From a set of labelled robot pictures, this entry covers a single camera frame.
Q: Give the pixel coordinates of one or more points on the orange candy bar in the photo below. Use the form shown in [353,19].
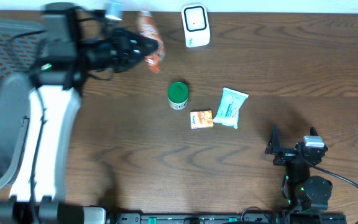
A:
[148,28]

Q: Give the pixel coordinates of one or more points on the teal wet wipes pack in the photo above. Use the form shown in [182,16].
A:
[228,111]

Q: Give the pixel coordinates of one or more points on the orange tissue pack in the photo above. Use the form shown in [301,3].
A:
[201,119]

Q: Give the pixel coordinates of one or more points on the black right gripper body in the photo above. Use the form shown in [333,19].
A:
[285,156]

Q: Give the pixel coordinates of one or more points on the dark grey plastic basket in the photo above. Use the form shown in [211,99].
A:
[21,44]

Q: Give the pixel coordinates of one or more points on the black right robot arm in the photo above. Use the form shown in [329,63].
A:
[307,194]

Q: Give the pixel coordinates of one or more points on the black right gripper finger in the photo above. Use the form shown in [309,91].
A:
[313,131]
[273,146]

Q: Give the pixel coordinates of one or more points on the white barcode scanner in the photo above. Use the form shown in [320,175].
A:
[195,25]

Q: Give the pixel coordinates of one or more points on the green lid jar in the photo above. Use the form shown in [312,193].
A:
[178,95]

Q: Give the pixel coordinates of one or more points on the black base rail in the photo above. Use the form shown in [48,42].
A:
[252,217]

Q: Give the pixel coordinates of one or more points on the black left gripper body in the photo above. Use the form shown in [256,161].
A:
[109,52]

